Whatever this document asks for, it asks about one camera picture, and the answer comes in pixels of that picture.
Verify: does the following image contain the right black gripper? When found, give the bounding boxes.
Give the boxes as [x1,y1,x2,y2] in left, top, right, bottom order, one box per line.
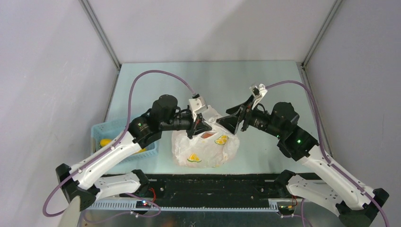
[216,94,284,139]

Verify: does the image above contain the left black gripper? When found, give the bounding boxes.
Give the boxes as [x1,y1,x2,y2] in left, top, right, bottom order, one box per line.
[160,111,212,140]

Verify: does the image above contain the white plastic bag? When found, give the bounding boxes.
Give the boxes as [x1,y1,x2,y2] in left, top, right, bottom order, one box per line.
[171,105,240,168]

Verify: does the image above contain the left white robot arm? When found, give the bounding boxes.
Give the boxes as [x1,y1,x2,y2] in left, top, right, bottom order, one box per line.
[56,95,212,211]

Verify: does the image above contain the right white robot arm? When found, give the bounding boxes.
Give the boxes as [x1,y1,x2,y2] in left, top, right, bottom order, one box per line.
[217,96,389,227]

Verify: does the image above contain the fake yellow mango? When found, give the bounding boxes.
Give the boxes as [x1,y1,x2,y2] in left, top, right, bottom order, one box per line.
[135,148,147,154]

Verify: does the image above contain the fake yellow lemon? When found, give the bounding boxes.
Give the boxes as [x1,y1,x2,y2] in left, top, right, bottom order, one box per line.
[99,139,113,148]

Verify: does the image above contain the light blue plastic basket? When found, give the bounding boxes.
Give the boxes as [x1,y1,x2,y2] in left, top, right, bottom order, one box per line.
[90,118,158,165]

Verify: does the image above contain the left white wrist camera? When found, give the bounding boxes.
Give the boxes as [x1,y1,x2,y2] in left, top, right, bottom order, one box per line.
[188,94,208,122]

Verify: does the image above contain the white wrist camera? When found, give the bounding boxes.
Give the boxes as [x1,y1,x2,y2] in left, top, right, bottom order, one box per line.
[249,83,268,110]
[188,94,208,122]

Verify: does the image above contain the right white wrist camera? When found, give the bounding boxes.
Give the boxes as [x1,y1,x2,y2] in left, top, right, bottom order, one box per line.
[249,83,268,110]

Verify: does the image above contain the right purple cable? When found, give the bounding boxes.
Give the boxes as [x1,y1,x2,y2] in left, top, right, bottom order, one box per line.
[265,80,390,227]

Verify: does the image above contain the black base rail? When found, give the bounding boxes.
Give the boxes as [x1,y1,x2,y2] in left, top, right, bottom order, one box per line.
[134,174,292,209]

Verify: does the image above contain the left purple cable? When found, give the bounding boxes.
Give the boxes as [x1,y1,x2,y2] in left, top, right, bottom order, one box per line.
[42,70,198,218]

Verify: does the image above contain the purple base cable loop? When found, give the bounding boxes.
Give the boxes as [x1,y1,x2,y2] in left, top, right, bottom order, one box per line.
[125,192,162,218]

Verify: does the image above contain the right aluminium frame post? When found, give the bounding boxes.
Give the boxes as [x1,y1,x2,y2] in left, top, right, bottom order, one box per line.
[301,0,344,70]

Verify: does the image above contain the aluminium frame post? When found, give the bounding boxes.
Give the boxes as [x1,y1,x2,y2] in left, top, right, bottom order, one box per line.
[301,0,344,70]
[79,0,122,70]

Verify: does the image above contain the left aluminium frame post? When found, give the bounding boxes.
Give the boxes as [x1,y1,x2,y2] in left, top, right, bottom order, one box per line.
[79,0,122,70]

